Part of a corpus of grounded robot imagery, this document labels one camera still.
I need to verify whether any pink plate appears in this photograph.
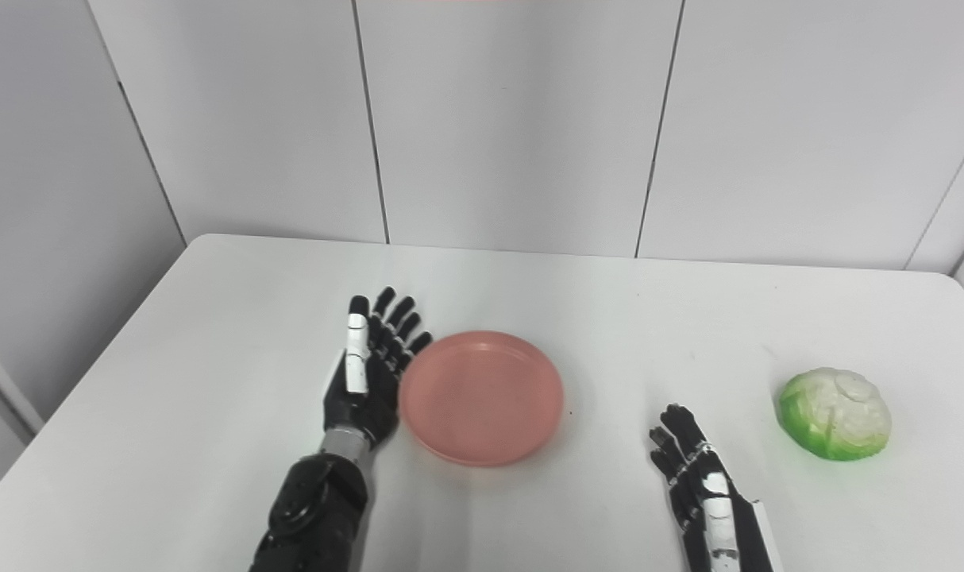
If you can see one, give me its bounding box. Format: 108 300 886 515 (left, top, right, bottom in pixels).
399 330 565 467

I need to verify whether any green white cabbage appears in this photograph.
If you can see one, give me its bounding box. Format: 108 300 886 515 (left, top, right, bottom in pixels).
777 367 893 462

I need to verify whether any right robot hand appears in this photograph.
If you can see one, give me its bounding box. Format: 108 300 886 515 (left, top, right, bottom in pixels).
650 404 785 572

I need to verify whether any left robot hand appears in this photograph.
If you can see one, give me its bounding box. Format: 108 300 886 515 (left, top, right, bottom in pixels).
323 287 434 450

